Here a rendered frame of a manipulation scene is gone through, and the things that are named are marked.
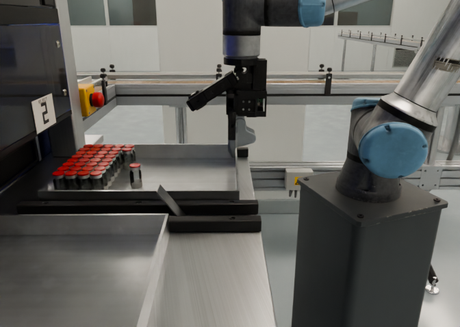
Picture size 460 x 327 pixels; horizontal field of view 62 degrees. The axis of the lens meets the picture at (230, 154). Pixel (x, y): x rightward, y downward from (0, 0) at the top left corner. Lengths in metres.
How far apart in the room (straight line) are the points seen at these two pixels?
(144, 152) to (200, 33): 1.40
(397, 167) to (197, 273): 0.44
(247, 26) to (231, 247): 0.41
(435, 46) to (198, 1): 1.62
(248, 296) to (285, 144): 1.93
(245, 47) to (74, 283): 0.50
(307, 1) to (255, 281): 0.49
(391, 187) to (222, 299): 0.58
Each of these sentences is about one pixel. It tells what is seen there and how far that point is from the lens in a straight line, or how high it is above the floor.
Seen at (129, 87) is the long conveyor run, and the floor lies 0.92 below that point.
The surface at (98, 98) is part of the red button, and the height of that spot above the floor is 1.00.
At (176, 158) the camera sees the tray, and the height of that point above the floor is 0.88.
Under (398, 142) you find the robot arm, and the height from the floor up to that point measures 0.98.
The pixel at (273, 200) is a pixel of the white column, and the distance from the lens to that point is 2.49.
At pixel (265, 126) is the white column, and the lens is 2.32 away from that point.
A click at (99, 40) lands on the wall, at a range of 9.17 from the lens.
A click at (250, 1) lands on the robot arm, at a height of 1.22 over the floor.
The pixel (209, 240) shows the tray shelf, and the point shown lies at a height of 0.88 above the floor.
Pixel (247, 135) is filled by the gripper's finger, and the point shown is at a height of 0.96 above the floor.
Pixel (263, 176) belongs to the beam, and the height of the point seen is 0.50.
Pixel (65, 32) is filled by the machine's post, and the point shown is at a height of 1.16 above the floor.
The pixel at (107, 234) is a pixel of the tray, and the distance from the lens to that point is 0.62.
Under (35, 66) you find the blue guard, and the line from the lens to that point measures 0.81.
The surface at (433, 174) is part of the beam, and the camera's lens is 2.02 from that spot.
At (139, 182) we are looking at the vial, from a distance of 0.76.
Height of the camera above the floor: 1.19
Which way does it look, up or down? 19 degrees down
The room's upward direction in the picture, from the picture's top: straight up
